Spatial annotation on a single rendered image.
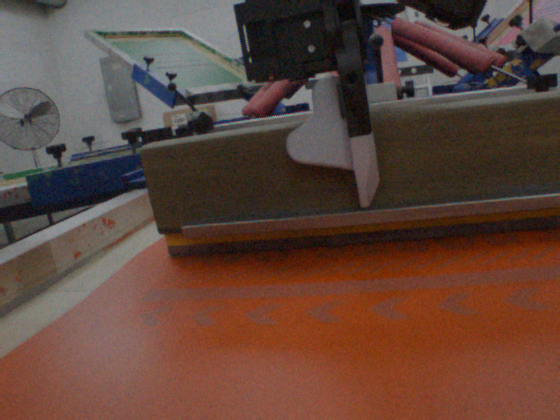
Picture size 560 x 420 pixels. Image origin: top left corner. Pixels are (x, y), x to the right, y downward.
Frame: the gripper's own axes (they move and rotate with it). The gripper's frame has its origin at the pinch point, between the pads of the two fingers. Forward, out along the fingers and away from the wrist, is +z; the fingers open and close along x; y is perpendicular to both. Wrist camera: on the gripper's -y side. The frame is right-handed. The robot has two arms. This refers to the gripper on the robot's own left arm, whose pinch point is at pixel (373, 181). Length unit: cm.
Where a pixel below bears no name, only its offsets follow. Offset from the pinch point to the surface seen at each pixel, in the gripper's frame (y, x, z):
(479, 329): -4.6, 13.1, 5.1
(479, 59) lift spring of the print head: -29, -85, -10
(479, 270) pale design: -6.0, 6.4, 5.1
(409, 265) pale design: -1.8, 4.7, 5.0
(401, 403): -0.6, 18.1, 5.0
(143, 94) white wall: 263, -441, -50
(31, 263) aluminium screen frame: 26.7, 6.5, 1.6
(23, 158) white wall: 380, -351, -5
